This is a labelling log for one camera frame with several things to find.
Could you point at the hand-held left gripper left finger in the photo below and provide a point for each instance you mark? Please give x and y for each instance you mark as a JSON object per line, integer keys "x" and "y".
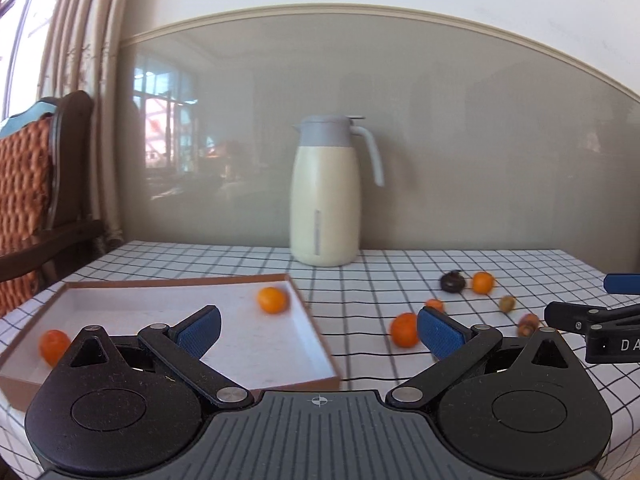
{"x": 200, "y": 331}

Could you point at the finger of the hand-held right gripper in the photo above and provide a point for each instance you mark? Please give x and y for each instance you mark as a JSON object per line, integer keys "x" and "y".
{"x": 565, "y": 315}
{"x": 624, "y": 283}

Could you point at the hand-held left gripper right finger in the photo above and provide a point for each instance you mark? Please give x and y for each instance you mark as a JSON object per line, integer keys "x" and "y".
{"x": 440, "y": 336}

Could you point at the carrot stub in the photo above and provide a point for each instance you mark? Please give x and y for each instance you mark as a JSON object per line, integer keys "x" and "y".
{"x": 529, "y": 323}

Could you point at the orange mandarin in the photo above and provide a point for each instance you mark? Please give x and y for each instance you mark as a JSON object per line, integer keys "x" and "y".
{"x": 52, "y": 345}
{"x": 483, "y": 282}
{"x": 272, "y": 300}
{"x": 403, "y": 331}

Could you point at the brown cardboard tray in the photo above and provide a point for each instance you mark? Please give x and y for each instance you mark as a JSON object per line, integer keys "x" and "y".
{"x": 150, "y": 305}

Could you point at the small yellow-brown fruit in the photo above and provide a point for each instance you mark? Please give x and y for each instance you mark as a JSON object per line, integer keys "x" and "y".
{"x": 507, "y": 303}

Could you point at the small orange fruit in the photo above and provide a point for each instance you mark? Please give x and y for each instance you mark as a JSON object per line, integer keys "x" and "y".
{"x": 435, "y": 304}

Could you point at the dark purple round fruit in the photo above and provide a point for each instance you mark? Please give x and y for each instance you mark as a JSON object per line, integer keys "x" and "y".
{"x": 452, "y": 281}

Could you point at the cream thermos jug grey lid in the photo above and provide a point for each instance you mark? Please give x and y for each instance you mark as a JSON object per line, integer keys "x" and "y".
{"x": 322, "y": 200}

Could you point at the wooden sofa orange tufted cushion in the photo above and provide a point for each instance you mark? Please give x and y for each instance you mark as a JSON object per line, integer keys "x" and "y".
{"x": 30, "y": 195}

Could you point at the beige embroidered curtain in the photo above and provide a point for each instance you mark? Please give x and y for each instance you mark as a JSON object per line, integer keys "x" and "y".
{"x": 90, "y": 85}

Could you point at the window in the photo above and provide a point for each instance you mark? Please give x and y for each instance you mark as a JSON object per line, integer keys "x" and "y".
{"x": 17, "y": 50}

